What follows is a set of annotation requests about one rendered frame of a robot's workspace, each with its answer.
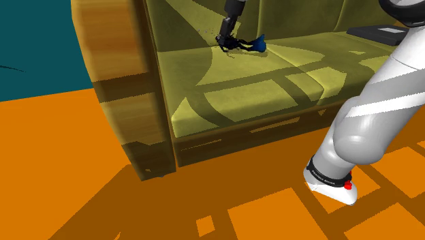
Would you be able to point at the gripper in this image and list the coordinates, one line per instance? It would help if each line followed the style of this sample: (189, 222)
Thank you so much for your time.
(227, 31)

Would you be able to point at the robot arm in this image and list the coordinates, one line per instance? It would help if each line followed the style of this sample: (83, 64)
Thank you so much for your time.
(365, 133)

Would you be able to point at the blue and black toy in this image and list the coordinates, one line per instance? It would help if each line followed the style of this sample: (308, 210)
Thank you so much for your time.
(258, 45)

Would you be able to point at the black flat book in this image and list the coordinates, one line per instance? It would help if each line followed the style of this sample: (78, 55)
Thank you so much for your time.
(372, 34)

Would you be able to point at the green sofa with wooden frame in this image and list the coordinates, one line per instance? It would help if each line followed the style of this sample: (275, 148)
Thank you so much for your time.
(249, 99)

